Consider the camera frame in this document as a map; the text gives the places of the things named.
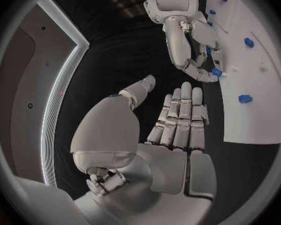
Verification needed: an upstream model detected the blue block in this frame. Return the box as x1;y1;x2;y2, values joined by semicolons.
243;37;256;49

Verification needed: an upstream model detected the blue gear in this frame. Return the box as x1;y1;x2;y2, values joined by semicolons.
238;94;253;104

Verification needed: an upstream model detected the white task board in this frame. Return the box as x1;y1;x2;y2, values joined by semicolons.
201;0;281;145

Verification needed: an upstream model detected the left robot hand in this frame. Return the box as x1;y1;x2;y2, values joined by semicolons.
69;74;218;225

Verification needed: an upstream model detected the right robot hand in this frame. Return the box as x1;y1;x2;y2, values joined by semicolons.
163;15;227;83

